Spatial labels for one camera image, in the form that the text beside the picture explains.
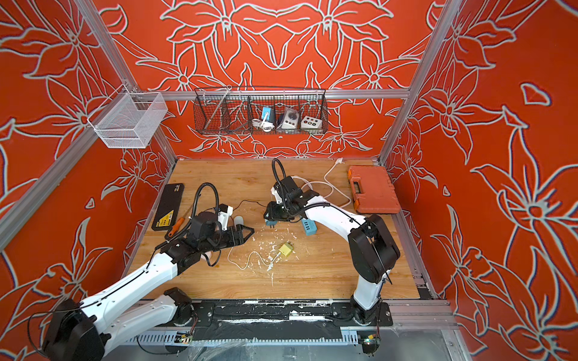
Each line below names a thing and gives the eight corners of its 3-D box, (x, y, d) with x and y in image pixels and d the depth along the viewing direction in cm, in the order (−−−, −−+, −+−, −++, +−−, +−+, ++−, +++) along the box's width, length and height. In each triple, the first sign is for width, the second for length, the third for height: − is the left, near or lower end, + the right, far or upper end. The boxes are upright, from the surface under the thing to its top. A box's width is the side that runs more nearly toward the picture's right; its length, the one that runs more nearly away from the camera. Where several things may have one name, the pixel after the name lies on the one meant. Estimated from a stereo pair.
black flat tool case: (152, 232, 94) (149, 230, 92) (165, 186, 111) (162, 183, 109) (176, 229, 95) (173, 227, 93) (185, 184, 111) (183, 181, 109)
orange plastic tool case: (356, 214, 99) (359, 208, 95) (346, 172, 116) (348, 165, 112) (397, 214, 99) (401, 208, 95) (381, 172, 115) (384, 165, 112)
